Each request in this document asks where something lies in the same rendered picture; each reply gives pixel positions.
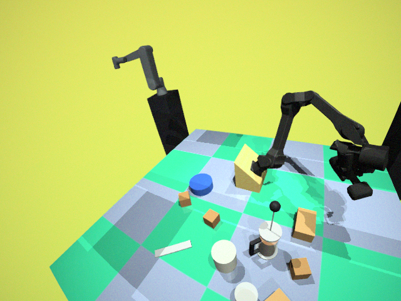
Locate glass french press with black knob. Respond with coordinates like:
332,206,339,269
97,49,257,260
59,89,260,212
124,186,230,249
249,201,282,260

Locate blue cylinder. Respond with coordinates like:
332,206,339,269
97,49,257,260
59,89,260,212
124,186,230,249
189,174,214,196

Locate white flat bar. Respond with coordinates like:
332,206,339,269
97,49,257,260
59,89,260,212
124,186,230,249
155,240,192,258

